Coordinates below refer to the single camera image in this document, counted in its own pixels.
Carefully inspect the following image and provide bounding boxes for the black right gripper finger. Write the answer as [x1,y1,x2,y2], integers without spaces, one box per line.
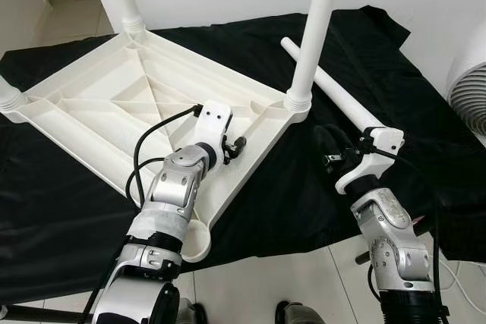
[314,125,342,161]

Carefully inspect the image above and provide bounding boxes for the white plastic ribbed table top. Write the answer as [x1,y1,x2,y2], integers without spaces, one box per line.
[0,30,312,264]

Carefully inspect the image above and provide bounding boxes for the black cloth cover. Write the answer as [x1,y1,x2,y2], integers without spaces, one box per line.
[0,5,486,306]

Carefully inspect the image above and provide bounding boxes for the dark table leg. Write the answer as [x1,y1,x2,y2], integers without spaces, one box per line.
[355,247,377,266]
[0,305,84,321]

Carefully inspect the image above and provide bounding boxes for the white floor fan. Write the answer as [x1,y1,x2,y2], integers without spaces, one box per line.
[447,24,486,139]

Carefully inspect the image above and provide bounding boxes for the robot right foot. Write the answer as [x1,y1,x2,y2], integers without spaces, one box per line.
[275,300,327,324]

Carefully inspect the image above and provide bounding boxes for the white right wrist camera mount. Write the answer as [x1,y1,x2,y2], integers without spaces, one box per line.
[334,127,406,196]

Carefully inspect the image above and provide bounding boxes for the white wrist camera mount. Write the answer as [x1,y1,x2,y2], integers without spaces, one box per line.
[334,127,406,196]
[194,102,234,159]

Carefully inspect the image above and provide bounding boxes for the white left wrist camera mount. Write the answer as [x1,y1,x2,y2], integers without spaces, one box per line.
[194,102,234,159]

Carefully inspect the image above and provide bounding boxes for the white power cable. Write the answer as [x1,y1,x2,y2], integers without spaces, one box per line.
[437,260,486,313]

